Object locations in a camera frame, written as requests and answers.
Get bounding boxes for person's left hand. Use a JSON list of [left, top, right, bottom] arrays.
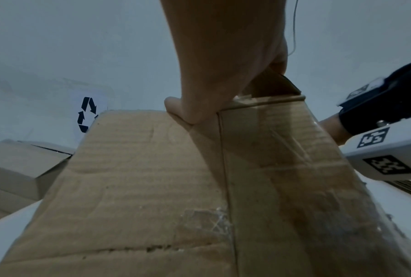
[[164, 0, 289, 126]]

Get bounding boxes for person's right hand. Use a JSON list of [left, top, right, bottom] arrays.
[[318, 113, 350, 146]]

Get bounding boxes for black marker wrist band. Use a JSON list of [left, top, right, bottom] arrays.
[[337, 59, 411, 182]]

